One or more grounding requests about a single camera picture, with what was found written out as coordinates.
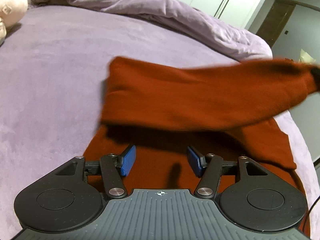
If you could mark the pink plush pig toy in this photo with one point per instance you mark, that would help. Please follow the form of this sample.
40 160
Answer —
12 11

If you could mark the purple rumpled duvet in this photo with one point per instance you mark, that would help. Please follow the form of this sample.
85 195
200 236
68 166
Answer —
231 41

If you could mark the brown wooden door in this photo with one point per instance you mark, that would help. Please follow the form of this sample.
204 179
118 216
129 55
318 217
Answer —
275 21

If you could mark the red knit cardigan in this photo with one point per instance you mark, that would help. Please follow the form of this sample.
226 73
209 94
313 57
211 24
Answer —
226 110

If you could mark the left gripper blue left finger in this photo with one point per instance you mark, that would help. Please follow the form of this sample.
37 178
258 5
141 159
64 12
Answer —
114 167

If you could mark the purple bed sheet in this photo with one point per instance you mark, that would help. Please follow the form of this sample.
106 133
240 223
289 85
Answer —
53 70

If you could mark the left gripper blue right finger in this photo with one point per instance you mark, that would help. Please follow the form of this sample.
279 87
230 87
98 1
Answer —
208 168

